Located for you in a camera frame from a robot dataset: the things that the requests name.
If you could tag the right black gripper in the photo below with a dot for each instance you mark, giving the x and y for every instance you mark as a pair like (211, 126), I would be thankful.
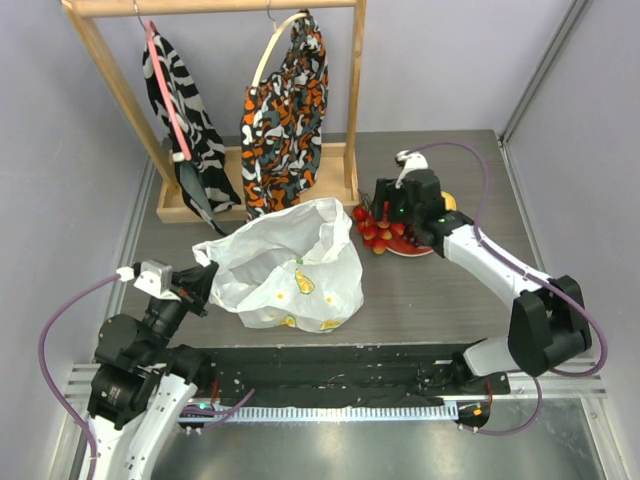
(395, 203)

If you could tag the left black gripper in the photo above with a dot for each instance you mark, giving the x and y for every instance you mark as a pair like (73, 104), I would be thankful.
(194, 285)

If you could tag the red cherry bunch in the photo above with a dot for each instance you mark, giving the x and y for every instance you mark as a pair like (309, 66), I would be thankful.
(379, 236)

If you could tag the white plastic bag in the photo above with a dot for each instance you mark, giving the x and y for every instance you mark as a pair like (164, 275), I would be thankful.
(297, 267)

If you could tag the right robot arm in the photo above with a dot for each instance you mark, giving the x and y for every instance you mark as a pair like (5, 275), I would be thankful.
(548, 324)

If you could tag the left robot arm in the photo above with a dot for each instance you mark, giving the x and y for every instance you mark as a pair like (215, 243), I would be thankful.
(142, 384)

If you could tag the yellow pear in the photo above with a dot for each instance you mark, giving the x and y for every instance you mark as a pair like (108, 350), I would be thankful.
(449, 201)

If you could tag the red teal plate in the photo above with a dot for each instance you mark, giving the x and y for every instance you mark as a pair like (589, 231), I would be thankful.
(402, 247)

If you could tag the wooden clothes rack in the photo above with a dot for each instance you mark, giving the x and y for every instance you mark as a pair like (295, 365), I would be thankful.
(338, 174)

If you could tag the zebra print cloth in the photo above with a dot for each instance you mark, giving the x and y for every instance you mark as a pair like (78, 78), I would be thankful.
(205, 187)

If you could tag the pink clothes hanger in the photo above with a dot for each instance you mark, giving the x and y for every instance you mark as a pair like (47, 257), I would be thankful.
(149, 29)

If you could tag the orange camouflage cloth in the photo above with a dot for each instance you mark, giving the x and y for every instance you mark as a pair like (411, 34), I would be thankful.
(281, 124)

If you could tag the cream clothes hanger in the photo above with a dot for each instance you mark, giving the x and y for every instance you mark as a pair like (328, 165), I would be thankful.
(278, 30)

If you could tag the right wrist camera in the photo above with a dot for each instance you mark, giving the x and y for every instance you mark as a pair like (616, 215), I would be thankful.
(408, 162)

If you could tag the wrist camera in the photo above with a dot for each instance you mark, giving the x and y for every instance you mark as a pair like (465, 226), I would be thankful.
(408, 162)
(151, 277)

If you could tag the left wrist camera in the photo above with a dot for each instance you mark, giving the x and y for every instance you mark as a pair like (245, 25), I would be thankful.
(151, 277)

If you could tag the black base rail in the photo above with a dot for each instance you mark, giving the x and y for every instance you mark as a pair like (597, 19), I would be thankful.
(369, 376)

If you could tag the white cable duct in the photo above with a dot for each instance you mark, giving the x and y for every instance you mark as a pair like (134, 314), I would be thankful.
(446, 412)

